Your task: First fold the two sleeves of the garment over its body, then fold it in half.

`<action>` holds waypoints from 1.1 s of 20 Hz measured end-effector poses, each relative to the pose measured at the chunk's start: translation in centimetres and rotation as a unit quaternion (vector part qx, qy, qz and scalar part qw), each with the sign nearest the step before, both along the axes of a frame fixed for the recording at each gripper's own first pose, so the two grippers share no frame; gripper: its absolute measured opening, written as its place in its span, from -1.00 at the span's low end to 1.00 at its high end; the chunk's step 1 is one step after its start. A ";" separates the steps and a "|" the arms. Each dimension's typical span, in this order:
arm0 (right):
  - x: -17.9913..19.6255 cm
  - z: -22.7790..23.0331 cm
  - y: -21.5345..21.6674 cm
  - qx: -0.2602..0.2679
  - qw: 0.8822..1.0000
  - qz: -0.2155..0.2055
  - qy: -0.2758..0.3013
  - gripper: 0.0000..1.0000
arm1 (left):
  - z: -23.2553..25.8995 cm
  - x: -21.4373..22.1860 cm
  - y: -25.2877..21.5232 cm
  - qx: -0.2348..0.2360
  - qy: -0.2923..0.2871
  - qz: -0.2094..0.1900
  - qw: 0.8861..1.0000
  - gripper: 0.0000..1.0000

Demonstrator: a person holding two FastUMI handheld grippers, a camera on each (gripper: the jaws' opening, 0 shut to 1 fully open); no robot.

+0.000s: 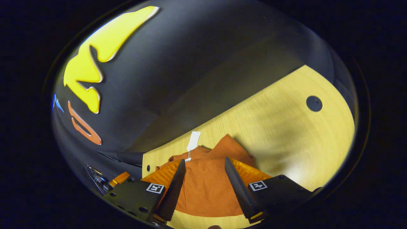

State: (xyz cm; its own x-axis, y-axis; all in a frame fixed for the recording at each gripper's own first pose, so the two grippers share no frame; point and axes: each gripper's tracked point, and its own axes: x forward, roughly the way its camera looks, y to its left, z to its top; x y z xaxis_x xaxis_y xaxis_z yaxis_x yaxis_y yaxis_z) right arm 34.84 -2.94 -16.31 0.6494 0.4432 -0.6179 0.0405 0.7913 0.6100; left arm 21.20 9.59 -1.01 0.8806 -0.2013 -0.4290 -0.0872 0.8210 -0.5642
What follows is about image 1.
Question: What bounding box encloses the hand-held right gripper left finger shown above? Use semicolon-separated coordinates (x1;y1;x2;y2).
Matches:
102;159;186;226

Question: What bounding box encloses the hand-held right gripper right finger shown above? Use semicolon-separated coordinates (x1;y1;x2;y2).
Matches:
224;157;314;224

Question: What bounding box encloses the orange ribbed coat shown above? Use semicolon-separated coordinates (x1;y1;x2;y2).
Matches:
156;134;256;218

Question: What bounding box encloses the white paper hang tag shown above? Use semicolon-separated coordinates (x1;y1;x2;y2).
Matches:
186;131;202;152

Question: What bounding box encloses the black backdrop cloth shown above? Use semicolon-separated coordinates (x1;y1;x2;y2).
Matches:
51;0;356;188

